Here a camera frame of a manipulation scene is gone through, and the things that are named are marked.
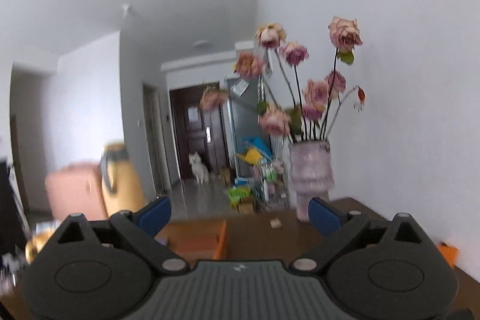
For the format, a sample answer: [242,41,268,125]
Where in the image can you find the white dog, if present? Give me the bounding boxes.
[189,152,210,184]

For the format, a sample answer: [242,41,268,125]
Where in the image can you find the dark wooden door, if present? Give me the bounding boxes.
[169,85,230,180]

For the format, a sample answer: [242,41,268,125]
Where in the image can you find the dried pink roses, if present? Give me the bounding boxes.
[198,15,368,145]

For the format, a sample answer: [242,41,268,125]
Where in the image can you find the purple textured vase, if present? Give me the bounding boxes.
[289,140,335,222]

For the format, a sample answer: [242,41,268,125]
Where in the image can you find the yellow watering can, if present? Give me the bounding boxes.
[236,147,264,166]

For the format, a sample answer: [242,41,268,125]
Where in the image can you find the small crumpled paper scrap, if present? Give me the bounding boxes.
[269,218,283,229]

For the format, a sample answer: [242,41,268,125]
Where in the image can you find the yellow ceramic mug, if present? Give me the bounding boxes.
[24,220,61,264]

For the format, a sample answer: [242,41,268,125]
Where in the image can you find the grey refrigerator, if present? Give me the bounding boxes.
[224,77,272,179]

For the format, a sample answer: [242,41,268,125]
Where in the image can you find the pink mini suitcase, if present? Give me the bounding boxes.
[45,163,108,221]

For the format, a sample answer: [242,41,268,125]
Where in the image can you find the orange black small box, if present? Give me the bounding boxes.
[437,243,459,269]

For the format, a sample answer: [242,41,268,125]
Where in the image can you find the yellow thermos jug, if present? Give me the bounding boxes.
[100,143,146,216]

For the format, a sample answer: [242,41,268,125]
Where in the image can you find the red cardboard box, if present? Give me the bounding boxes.
[155,218,228,265]

